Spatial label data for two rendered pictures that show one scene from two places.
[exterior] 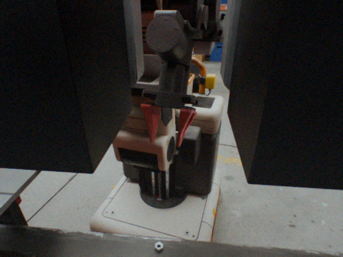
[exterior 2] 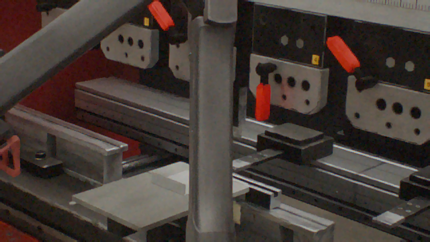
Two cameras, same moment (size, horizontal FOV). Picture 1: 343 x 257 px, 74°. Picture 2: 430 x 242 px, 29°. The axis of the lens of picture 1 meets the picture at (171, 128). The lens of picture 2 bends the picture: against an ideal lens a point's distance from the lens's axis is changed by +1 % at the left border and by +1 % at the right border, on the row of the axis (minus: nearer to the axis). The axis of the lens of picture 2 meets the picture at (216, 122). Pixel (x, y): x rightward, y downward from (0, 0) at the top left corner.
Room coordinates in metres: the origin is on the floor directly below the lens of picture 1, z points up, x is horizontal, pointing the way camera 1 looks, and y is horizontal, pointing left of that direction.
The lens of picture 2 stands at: (1.32, 1.21, 1.56)
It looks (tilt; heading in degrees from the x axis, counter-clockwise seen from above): 17 degrees down; 217
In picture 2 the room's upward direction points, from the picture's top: 2 degrees clockwise
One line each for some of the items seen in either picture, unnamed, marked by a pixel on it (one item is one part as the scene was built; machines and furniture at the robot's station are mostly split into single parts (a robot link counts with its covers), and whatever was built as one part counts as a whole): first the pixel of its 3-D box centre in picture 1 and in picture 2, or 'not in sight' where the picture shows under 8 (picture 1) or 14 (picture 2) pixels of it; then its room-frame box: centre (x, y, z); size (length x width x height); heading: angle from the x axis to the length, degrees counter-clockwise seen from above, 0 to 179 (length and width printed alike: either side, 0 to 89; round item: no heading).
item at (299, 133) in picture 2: not in sight; (272, 149); (-0.02, 0.34, 1.01); 0.26 x 0.12 x 0.05; 175
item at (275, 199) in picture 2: not in sight; (234, 184); (0.14, 0.36, 0.99); 0.20 x 0.03 x 0.03; 85
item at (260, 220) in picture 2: not in sight; (239, 218); (0.14, 0.38, 0.92); 0.39 x 0.06 x 0.10; 85
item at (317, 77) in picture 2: not in sight; (300, 55); (0.16, 0.49, 1.26); 0.15 x 0.09 x 0.17; 85
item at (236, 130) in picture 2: not in sight; (222, 107); (0.14, 0.32, 1.13); 0.10 x 0.02 x 0.10; 85
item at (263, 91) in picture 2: not in sight; (265, 91); (0.22, 0.47, 1.20); 0.04 x 0.02 x 0.10; 175
